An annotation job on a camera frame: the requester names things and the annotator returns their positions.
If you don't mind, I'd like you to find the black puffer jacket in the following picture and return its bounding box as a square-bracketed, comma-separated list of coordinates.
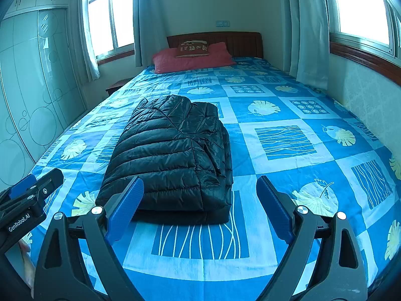
[95, 95, 233, 225]

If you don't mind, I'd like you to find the person's left hand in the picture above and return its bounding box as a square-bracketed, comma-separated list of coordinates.
[18, 239, 35, 297]

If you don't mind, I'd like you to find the blue patterned bedspread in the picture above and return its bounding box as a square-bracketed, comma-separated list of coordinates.
[32, 58, 400, 300]

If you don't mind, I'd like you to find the white wardrobe with circles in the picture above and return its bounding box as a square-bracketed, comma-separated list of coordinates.
[1, 0, 86, 190]

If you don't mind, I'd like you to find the wooden nightstand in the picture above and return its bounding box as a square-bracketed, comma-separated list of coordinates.
[106, 78, 133, 96]

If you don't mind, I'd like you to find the grey curtain far left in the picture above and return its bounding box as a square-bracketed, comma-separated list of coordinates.
[69, 0, 100, 85]

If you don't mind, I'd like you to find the red pillow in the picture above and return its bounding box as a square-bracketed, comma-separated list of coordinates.
[152, 42, 236, 74]

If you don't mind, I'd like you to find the dark wooden headboard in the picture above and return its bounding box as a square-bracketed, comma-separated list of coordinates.
[167, 31, 264, 58]

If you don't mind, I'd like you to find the small embroidered cushion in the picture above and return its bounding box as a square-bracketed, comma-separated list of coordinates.
[175, 40, 209, 58]

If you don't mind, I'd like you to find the left side window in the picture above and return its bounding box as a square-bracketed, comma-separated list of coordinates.
[88, 0, 135, 61]

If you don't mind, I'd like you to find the window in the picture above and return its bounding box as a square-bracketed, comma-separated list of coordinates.
[88, 0, 135, 61]
[326, 0, 400, 66]

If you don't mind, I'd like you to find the right side window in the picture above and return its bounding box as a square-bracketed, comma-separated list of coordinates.
[326, 0, 400, 66]

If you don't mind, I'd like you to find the grey curtain right side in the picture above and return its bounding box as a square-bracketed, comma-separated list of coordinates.
[281, 0, 330, 90]

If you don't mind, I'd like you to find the grey curtain by headboard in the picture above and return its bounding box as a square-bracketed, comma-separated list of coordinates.
[133, 0, 168, 67]

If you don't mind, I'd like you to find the wall socket plate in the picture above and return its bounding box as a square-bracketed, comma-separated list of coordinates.
[216, 20, 230, 28]

